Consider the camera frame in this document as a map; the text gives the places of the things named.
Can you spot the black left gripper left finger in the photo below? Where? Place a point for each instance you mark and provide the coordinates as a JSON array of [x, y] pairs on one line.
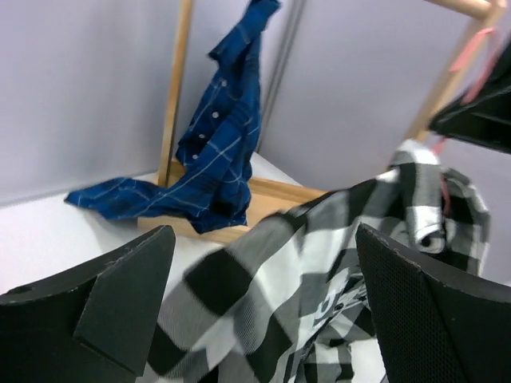
[[91, 323]]

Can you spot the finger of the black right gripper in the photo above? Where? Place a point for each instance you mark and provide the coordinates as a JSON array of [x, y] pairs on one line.
[[481, 115]]

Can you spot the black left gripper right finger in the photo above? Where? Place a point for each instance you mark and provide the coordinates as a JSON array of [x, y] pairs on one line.
[[434, 323]]

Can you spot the black white checkered shirt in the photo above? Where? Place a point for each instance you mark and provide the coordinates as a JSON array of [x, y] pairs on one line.
[[286, 301]]

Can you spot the blue plaid shirt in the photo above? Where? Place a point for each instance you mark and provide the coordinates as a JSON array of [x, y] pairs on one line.
[[233, 94]]

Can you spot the wooden clothes rack frame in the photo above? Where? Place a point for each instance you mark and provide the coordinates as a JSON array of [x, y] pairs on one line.
[[219, 199]]

